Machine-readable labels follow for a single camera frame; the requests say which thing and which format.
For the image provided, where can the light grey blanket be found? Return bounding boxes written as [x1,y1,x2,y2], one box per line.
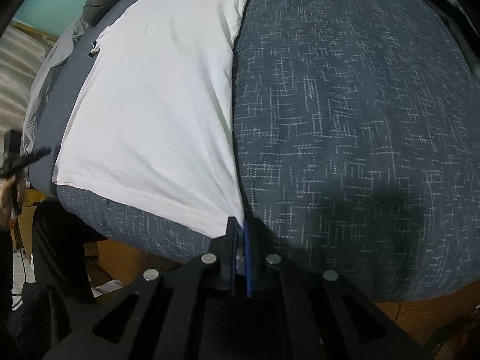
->
[20,16,88,155]

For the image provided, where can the blue patterned bed sheet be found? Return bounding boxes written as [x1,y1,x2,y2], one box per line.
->
[28,0,479,302]

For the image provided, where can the striped beige curtain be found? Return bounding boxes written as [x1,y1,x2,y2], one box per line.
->
[0,25,51,150]

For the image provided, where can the person's dark trousers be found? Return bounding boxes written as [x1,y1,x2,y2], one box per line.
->
[31,198,110,304]

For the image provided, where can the white polo shirt black trim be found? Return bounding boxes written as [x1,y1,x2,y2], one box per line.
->
[52,0,248,238]

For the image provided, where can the person's left hand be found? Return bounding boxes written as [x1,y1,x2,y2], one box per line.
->
[1,175,25,231]

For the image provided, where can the wooden frame by wall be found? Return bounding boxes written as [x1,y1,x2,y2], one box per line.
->
[10,20,59,44]

